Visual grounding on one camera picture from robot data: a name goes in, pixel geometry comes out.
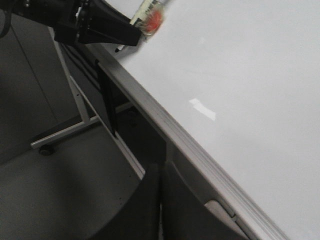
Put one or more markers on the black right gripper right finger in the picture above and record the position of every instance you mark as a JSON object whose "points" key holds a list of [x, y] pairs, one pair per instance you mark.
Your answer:
{"points": [[184, 217]]}

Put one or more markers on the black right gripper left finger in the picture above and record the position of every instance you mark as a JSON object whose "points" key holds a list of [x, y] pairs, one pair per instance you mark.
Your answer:
{"points": [[139, 218]]}

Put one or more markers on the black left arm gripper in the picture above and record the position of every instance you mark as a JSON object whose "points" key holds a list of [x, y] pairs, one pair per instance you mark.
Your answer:
{"points": [[82, 21]]}

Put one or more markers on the white black whiteboard marker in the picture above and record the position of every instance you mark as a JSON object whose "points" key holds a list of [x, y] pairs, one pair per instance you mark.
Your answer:
{"points": [[148, 19]]}

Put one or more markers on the black castor wheel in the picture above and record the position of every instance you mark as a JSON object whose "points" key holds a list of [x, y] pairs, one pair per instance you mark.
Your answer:
{"points": [[46, 150]]}

